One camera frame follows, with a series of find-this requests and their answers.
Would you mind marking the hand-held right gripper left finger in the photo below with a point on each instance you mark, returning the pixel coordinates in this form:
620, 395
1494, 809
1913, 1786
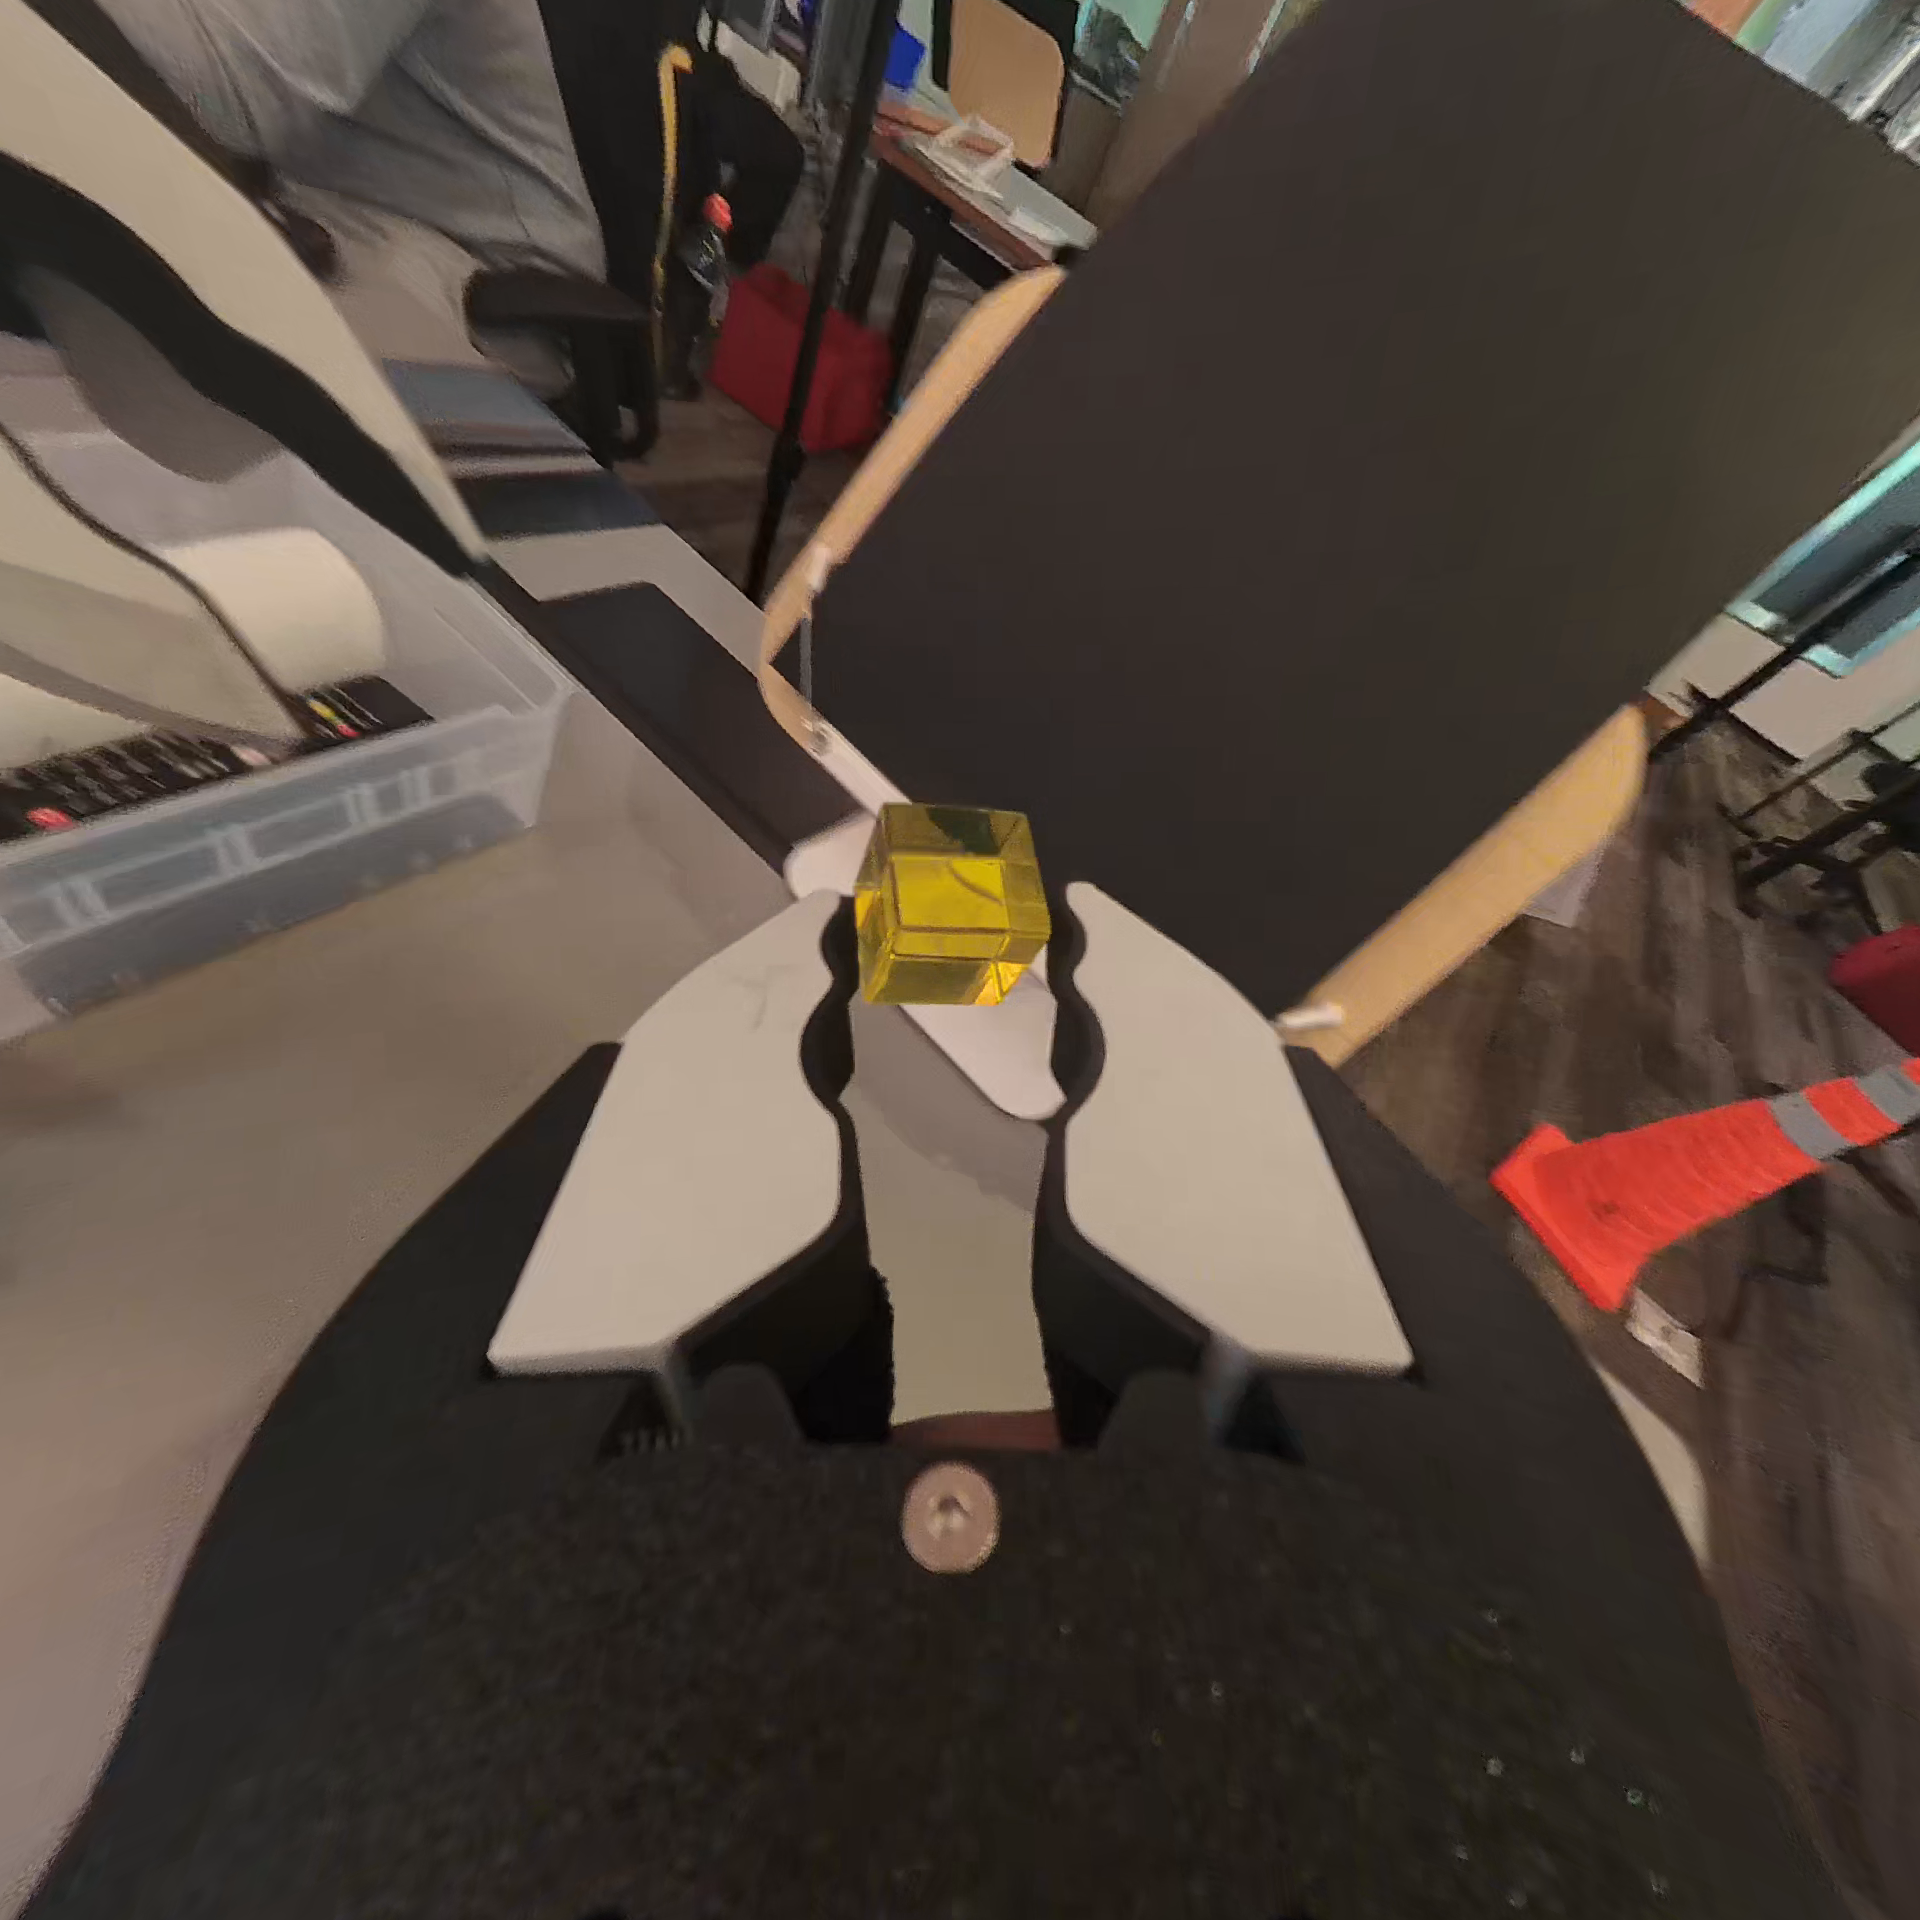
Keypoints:
706, 1170

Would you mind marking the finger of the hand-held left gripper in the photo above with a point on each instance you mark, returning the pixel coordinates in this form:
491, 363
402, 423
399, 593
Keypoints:
225, 241
91, 421

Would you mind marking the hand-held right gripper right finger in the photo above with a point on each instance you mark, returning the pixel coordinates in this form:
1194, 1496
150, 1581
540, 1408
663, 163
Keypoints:
1215, 1170

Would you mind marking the white bottle with black cap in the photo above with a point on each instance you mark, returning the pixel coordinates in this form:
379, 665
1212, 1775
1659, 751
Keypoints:
301, 609

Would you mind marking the yellow transparent cube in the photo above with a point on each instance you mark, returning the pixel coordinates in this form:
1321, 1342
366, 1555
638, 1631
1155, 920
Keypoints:
946, 914

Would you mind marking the clear plastic bin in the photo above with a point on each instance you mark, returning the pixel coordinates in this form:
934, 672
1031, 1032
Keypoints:
301, 886

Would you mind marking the grey desk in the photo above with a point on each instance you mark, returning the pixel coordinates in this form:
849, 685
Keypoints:
301, 1201

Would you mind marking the black office chair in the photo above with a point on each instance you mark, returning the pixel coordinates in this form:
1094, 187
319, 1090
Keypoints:
570, 306

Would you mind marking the black backpack with yellow stripe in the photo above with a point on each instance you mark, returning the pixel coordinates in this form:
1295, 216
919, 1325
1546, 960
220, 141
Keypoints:
593, 135

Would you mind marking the orange traffic cone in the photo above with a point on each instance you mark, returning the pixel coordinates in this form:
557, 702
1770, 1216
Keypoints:
1652, 1185

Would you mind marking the dark bottle with red cap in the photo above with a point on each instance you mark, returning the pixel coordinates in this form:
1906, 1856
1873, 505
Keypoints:
706, 278

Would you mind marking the red box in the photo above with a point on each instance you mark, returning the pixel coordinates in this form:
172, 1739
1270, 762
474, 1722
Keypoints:
797, 368

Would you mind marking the black stand pole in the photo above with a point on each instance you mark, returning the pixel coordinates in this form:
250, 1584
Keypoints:
821, 299

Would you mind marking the blue parts bin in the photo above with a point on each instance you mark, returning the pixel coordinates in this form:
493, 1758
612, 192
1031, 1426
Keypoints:
906, 62

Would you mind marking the black board on wooden panel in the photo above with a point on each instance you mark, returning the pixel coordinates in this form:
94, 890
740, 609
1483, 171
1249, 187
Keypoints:
1350, 450

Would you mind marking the wooden table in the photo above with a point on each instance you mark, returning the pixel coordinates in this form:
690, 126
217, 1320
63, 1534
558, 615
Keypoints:
974, 210

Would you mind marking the light wooden board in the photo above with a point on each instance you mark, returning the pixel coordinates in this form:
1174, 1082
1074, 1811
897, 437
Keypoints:
1005, 82

